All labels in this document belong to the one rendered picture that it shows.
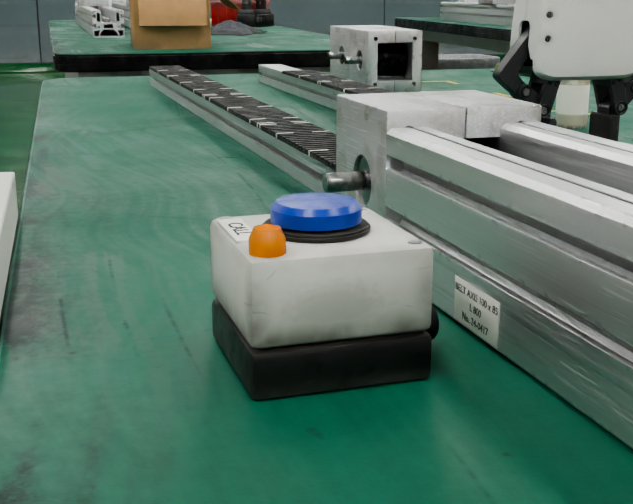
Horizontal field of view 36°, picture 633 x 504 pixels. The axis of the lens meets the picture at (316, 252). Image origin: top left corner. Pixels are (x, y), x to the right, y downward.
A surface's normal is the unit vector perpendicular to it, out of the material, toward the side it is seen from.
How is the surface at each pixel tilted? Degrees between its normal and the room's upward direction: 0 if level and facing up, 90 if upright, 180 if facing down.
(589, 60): 98
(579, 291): 90
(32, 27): 90
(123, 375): 0
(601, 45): 95
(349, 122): 90
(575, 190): 0
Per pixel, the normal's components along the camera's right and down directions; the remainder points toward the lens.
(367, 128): -0.95, 0.08
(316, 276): 0.30, 0.25
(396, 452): 0.00, -0.96
